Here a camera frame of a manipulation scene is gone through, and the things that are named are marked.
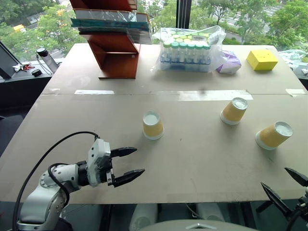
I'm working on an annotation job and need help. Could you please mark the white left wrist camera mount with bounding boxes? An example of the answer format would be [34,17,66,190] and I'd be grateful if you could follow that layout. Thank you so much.
[87,138,112,187]

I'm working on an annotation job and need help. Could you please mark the short white tape strip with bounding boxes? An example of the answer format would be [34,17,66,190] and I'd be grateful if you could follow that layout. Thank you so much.
[285,89,308,97]

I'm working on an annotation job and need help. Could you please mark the dark window frame post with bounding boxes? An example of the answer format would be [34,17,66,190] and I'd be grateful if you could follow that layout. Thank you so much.
[176,0,193,44]

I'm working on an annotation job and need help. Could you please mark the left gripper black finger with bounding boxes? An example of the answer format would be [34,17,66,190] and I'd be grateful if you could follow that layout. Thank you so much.
[110,146,138,158]
[113,168,146,189]

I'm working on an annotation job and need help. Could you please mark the purple white packet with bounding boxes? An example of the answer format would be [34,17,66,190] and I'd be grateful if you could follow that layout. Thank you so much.
[216,50,242,75]

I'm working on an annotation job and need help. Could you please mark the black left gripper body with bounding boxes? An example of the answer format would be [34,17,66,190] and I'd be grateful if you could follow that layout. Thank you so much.
[97,155,116,187]

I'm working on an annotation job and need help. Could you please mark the black table strut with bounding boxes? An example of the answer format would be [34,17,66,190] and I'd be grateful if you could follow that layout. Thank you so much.
[256,200,274,213]

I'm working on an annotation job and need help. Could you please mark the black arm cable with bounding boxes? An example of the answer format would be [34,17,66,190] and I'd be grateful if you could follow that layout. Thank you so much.
[286,208,308,231]
[12,131,101,231]

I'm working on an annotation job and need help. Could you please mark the long white tape strip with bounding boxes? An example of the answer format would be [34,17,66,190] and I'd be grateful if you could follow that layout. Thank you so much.
[178,90,254,102]

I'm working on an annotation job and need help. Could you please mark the dark side table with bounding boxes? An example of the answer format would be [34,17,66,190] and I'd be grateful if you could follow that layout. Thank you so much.
[0,61,62,114]

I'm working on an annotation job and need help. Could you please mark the yellow paper cup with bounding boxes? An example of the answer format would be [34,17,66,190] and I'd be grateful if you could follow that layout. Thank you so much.
[142,111,165,141]
[255,121,294,151]
[219,97,249,126]

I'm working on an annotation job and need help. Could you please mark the dark monitor panel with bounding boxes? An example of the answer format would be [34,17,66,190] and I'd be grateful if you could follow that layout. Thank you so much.
[0,40,21,79]

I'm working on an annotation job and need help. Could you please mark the plastic-wrapped pack of lab plates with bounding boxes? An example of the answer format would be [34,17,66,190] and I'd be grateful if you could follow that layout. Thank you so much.
[70,8,153,45]

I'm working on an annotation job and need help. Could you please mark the clear water bottle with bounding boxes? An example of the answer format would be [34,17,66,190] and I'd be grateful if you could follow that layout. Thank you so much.
[36,48,59,73]

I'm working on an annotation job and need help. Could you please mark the bagged green-capped test tubes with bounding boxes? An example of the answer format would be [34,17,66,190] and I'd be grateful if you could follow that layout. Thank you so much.
[151,25,227,73]

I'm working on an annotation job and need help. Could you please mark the clear plastic bag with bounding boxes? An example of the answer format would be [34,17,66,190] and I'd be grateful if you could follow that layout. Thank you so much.
[278,49,308,73]

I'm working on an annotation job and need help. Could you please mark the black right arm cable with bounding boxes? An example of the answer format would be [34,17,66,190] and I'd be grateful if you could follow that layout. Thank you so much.
[286,208,308,231]

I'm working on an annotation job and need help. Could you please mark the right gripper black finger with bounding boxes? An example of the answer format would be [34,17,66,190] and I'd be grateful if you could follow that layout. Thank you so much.
[260,181,294,219]
[284,167,308,188]

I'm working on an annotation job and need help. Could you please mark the grey rounded robot body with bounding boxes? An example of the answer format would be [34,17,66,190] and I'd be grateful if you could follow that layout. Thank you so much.
[138,219,258,231]

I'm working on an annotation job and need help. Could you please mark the yellow box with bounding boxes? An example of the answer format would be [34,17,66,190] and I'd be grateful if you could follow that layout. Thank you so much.
[246,49,279,71]

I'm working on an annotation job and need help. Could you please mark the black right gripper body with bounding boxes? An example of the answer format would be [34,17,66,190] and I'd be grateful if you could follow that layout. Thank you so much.
[291,195,308,219]

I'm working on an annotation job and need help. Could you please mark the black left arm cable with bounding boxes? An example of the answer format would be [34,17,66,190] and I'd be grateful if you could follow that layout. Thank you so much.
[12,131,101,231]

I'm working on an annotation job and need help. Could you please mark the white rounded cylinder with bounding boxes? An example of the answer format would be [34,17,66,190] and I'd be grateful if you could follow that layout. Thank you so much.
[196,203,225,222]
[128,204,159,231]

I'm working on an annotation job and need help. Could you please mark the brown wooden shelf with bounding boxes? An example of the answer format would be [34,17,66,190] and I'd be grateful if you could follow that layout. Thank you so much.
[69,0,141,80]

